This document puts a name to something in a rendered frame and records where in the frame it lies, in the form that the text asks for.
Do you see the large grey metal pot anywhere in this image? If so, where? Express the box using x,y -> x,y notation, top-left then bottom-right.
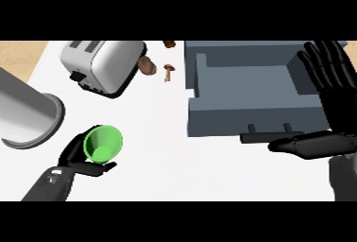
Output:
0,67 -> 66,150

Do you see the green cup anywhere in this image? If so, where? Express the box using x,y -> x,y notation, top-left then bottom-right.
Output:
82,125 -> 123,164

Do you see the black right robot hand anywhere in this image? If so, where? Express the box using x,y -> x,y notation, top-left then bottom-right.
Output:
266,40 -> 357,161

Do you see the dark drawer handle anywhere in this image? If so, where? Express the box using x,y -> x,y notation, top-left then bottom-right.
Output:
238,123 -> 305,145

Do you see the small brown wooden utensil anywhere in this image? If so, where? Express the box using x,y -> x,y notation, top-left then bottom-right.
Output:
162,63 -> 176,83

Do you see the grey open drawer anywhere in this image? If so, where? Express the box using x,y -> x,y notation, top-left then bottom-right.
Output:
184,40 -> 357,138

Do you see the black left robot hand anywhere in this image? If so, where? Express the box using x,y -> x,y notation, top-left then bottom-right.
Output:
57,125 -> 117,178

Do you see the silver toaster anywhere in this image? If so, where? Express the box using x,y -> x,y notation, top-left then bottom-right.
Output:
58,40 -> 147,99

